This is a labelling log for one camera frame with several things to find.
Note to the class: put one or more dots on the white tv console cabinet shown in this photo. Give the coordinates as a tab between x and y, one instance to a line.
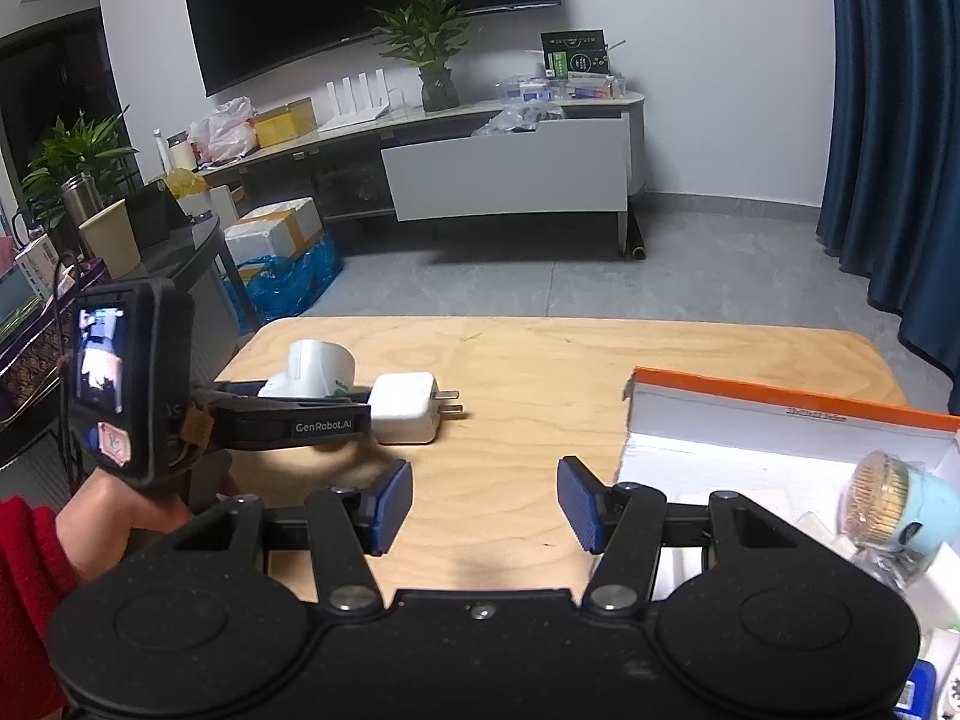
413	166

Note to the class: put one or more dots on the clear glass refill bottle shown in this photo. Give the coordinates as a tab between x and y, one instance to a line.
898	570

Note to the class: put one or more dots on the light wooden table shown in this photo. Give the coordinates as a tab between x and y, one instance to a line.
536	389

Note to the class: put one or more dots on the purple patterned tray box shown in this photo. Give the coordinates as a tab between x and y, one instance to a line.
30	348

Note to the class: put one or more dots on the potted green plant on console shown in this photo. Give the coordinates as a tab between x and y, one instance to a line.
426	34

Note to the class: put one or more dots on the yellow cardboard box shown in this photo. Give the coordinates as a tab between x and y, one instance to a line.
284	123

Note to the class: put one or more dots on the beige paper cup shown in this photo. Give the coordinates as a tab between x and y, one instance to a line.
109	236

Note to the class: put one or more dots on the red sleeve forearm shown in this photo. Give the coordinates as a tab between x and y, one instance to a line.
36	576

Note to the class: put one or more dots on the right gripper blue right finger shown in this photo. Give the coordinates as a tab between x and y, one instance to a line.
589	506

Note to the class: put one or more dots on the black green product box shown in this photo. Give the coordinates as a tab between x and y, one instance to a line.
577	51

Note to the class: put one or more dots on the white cardboard carton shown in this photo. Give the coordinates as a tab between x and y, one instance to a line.
281	230

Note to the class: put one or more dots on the blue plastic case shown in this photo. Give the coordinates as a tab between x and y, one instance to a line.
917	700

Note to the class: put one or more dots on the person's left hand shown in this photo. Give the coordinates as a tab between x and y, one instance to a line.
96	523

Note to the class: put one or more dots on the white round plug adapter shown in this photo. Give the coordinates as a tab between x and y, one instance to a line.
314	369

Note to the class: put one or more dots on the potted plant beside table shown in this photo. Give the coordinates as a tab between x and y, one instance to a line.
99	149

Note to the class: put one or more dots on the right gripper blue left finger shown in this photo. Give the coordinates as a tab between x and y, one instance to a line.
383	507

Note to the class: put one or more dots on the steel thermos bottle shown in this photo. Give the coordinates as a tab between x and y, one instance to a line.
81	198

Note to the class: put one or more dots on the white wifi router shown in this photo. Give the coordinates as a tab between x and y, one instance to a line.
356	100

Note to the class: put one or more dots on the light blue toothpick jar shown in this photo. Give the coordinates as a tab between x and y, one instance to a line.
893	506

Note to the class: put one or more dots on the white plastic bag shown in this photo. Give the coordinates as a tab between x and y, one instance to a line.
226	134

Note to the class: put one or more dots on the orange white shallow box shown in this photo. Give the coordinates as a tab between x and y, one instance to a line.
791	452

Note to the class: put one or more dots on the white medicine box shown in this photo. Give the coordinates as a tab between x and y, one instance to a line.
37	262

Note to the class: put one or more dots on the round black side table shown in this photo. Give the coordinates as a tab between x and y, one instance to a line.
193	253

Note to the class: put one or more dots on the dark blue curtain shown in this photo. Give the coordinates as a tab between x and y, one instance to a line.
890	202

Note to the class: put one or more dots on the blue plastic bag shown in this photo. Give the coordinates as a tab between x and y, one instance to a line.
282	287

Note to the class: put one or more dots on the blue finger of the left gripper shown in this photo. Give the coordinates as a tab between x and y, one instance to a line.
240	388

